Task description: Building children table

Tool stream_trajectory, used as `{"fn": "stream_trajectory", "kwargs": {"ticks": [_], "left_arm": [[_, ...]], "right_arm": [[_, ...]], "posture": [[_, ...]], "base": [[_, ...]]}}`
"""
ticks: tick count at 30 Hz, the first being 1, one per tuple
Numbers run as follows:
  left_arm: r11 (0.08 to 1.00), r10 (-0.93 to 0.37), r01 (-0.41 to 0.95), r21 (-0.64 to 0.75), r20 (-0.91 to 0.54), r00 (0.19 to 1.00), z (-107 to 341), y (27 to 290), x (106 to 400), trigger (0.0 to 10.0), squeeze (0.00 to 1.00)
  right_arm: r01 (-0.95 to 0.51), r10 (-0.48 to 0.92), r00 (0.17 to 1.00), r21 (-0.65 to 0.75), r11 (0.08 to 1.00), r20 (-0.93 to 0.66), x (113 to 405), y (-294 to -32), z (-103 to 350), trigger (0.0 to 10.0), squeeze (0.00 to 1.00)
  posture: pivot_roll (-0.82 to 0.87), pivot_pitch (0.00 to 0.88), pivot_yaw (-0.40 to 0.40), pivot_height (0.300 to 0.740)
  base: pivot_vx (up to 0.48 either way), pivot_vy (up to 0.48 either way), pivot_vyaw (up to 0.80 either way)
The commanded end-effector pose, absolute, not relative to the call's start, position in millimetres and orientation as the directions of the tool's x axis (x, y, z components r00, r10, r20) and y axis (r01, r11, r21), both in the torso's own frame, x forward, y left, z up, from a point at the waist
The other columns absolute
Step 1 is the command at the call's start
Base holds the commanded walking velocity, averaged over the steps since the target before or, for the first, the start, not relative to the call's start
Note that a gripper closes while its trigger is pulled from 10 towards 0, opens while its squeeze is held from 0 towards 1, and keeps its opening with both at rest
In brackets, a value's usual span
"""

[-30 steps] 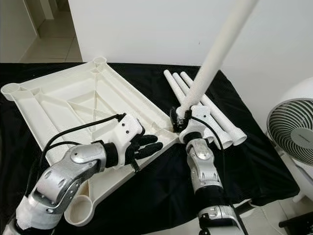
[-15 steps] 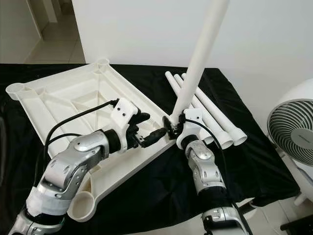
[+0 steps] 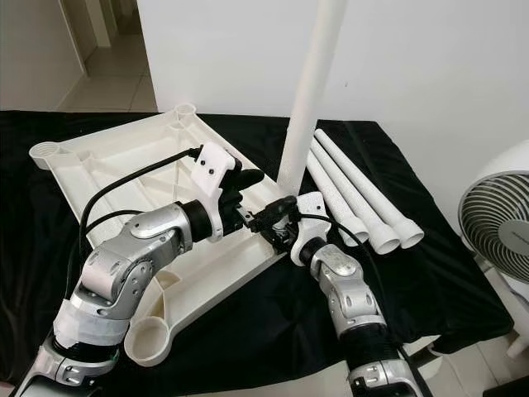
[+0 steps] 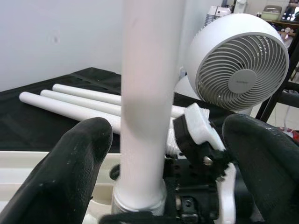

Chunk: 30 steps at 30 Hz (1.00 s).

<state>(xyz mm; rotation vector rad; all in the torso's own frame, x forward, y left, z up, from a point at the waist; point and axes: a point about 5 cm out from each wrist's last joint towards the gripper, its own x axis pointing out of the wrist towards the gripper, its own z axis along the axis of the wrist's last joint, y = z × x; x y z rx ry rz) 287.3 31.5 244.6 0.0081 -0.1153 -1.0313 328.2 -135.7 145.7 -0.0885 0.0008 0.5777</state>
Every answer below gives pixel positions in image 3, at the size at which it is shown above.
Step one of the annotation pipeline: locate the white plastic children table top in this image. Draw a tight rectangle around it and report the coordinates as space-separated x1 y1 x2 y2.
29 103 298 367

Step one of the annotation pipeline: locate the black tablecloth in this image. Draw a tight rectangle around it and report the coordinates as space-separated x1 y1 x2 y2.
0 110 515 385

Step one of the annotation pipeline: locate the white round floor fan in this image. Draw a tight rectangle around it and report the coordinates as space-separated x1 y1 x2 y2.
459 149 529 356

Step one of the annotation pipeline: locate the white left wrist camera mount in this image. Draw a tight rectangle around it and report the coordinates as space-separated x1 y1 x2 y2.
192 142 245 242

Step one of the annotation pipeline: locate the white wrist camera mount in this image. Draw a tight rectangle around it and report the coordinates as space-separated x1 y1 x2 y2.
289 192 336 265
192 142 245 242

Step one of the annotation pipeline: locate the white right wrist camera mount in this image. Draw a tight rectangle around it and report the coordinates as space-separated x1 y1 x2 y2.
289 192 336 265

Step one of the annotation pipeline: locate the black left gripper power cable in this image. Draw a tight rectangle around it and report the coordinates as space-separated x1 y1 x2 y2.
73 207 150 299

